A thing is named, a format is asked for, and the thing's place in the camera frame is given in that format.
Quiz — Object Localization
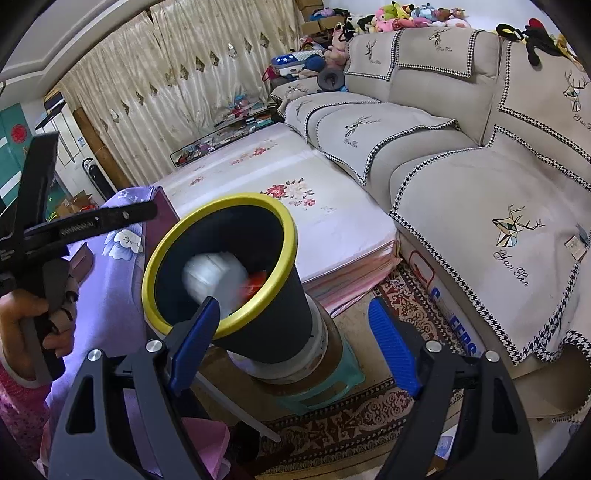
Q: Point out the red patterned rug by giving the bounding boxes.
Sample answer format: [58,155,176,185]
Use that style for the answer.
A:
[194,263,476,480]

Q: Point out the row of books and clutter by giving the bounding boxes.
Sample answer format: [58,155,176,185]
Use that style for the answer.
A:
[171,92,282,167]

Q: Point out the beige sofa with houndstooth trim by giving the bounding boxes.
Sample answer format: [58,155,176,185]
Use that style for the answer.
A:
[268,28,591,425]

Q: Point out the teal plastic stool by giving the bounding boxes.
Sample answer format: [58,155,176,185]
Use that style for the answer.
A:
[274,346,365,414]

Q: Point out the pile of plush toys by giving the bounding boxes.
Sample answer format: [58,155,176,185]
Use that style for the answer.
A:
[307,2,472,35]

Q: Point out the dark round cushion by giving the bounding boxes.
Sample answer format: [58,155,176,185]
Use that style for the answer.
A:
[318,67,346,90]

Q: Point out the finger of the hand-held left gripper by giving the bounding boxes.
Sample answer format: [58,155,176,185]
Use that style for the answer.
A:
[23,200,158,252]
[0,132,60,232]

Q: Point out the black upright appliance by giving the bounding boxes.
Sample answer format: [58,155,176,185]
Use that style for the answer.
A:
[82,157,118,197]

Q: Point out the beige patterned curtain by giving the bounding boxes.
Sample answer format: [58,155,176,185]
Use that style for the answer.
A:
[58,0,308,185]

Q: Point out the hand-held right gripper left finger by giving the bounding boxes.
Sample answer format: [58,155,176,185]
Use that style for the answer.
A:
[46,296,221,480]

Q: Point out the purple floral tablecloth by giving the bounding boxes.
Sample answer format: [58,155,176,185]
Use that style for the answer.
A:
[41,185,181,462]

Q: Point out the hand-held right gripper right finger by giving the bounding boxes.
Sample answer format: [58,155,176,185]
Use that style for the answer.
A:
[368,298,539,480]

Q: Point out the person's left forearm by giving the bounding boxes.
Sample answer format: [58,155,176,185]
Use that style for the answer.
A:
[0,355,51,462]

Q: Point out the white floral foam mat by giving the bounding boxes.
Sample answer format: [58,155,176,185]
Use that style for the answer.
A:
[154,122,402,319]

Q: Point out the brown round base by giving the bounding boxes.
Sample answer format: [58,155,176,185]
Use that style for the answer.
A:
[252,300,349,384]

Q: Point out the pink plush toy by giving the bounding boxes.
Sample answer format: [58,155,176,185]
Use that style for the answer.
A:
[323,28,352,68]

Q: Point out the person's left hand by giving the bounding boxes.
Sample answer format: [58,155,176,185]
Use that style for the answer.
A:
[0,291,77,372]

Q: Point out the red snack packet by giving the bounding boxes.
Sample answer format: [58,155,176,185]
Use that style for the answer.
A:
[240,271,269,298]

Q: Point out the blue starred pillow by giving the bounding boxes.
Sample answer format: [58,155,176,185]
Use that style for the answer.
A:
[270,53,310,77]

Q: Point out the white round container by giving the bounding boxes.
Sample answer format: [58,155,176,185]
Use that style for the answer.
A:
[231,318,326,381]

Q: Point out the grey metal bar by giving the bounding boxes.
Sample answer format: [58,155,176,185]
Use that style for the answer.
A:
[194,369,283,443]

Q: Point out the cardboard boxes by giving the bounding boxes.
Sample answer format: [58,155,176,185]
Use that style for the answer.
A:
[55,191,100,217]

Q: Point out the white box with blue print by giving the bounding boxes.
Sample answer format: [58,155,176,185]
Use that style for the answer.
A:
[409,249,481,361]

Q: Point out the white tall appliance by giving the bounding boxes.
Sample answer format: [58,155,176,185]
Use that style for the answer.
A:
[34,90,86,167]

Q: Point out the brown small box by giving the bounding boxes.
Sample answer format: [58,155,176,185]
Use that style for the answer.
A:
[69,242,95,282]

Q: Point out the pink cloth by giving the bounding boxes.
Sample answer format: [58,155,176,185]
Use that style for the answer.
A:
[178,418,232,480]

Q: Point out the black trash bin yellow rim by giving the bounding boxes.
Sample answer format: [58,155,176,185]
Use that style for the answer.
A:
[141,194,319,365]

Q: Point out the black plush toy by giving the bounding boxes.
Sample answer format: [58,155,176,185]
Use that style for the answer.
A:
[496,18,583,65]

